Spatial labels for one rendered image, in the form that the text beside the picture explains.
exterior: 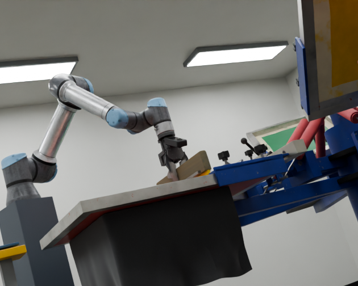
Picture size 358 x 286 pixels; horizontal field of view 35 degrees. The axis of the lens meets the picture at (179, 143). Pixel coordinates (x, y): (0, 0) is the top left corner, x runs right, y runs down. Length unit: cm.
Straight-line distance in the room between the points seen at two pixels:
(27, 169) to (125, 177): 385
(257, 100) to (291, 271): 227
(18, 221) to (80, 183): 377
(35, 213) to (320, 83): 128
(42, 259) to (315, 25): 141
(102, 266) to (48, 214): 65
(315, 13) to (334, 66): 24
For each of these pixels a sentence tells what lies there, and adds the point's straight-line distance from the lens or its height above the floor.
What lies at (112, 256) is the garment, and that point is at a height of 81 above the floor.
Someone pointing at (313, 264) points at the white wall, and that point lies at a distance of 733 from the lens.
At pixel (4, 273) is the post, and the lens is 203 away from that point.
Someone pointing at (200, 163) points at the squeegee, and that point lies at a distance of 204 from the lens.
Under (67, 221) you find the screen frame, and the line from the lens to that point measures 187.
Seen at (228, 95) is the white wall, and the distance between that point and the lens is 742.
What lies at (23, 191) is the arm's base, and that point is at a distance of 251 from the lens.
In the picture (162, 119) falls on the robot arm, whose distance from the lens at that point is 225.
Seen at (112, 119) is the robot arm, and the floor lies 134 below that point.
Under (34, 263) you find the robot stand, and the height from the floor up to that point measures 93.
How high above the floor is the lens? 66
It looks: 14 degrees up
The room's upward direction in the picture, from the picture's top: 17 degrees counter-clockwise
